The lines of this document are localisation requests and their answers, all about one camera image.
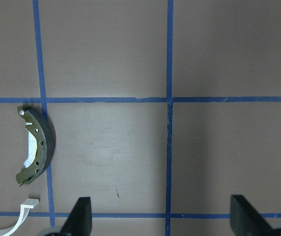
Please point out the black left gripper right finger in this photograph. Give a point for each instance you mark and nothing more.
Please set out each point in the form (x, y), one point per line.
(245, 220)

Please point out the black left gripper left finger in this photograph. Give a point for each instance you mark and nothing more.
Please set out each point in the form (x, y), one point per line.
(79, 222)

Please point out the white curved plastic bracket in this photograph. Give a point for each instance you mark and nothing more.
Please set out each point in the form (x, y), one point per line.
(25, 208)

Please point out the green brake shoe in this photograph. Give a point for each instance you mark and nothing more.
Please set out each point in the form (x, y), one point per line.
(40, 128)

